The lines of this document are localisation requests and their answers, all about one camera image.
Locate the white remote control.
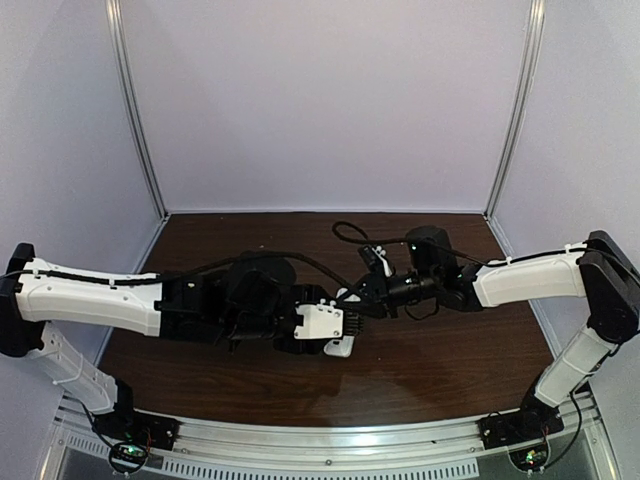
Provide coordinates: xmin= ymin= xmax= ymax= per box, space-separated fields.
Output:
xmin=322 ymin=287 xmax=364 ymax=359

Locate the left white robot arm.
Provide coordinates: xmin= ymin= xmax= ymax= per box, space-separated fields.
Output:
xmin=1 ymin=244 xmax=345 ymax=425

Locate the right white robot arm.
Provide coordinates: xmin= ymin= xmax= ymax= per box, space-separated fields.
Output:
xmin=339 ymin=225 xmax=639 ymax=418

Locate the left black cable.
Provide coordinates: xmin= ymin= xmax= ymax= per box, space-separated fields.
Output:
xmin=0 ymin=252 xmax=361 ymax=291

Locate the black cable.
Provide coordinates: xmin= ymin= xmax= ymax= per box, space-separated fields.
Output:
xmin=332 ymin=221 xmax=501 ymax=266
xmin=0 ymin=252 xmax=361 ymax=291

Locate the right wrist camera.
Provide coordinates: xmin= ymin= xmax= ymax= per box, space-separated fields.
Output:
xmin=358 ymin=245 xmax=394 ymax=278

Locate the right black cable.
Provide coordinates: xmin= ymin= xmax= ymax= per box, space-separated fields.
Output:
xmin=332 ymin=221 xmax=501 ymax=266

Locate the aluminium front rail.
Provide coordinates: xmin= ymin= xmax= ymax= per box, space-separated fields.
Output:
xmin=49 ymin=394 xmax=611 ymax=480

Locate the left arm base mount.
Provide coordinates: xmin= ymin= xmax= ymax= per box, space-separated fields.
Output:
xmin=93 ymin=410 xmax=181 ymax=451

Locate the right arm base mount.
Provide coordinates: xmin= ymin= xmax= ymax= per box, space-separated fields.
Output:
xmin=477 ymin=399 xmax=564 ymax=449

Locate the right aluminium frame post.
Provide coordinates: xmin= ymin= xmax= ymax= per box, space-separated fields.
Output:
xmin=484 ymin=0 xmax=546 ymax=220

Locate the aluminium frame post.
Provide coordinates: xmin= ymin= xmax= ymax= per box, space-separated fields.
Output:
xmin=105 ymin=0 xmax=169 ymax=220
xmin=484 ymin=0 xmax=546 ymax=220

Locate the left aluminium frame post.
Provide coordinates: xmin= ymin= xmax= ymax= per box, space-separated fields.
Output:
xmin=105 ymin=0 xmax=169 ymax=220

